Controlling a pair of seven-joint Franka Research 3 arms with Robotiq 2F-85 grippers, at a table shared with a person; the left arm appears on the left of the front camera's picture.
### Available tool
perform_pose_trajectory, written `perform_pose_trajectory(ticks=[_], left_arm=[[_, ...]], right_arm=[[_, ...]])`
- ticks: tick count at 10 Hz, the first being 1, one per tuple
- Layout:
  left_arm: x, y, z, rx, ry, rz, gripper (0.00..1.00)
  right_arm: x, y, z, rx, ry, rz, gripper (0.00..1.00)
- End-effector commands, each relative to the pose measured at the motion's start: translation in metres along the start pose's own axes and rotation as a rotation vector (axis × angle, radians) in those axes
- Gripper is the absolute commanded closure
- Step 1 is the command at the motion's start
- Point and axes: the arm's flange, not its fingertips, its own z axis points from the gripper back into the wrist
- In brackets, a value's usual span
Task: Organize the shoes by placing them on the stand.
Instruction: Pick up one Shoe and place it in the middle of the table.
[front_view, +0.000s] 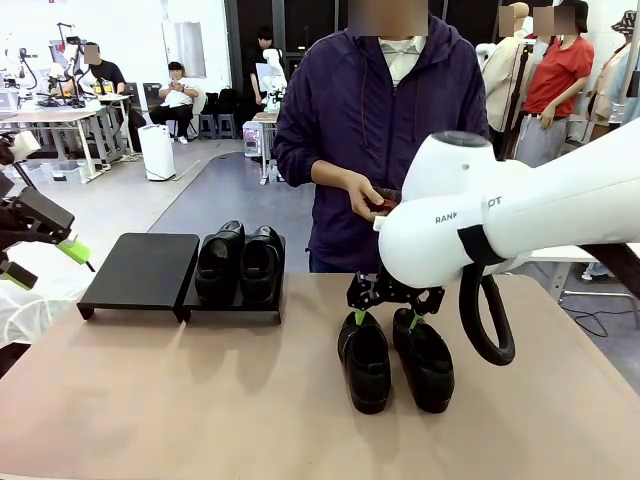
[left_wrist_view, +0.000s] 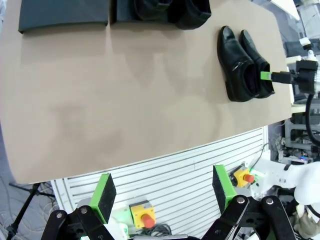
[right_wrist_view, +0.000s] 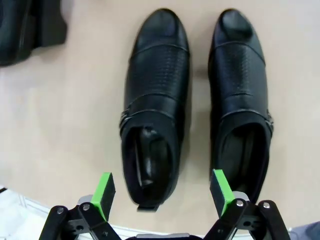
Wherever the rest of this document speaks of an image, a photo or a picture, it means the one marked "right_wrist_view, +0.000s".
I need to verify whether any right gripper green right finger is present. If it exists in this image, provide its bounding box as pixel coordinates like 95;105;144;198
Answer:
203;168;292;240

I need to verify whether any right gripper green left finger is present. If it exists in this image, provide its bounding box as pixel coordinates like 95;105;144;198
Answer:
37;172;118;240

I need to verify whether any black leather dress shoe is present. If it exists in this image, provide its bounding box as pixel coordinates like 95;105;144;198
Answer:
119;8;193;213
0;0;69;67
206;8;276;205

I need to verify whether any white slotted base plate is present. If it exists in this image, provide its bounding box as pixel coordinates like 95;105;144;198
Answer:
0;184;216;240

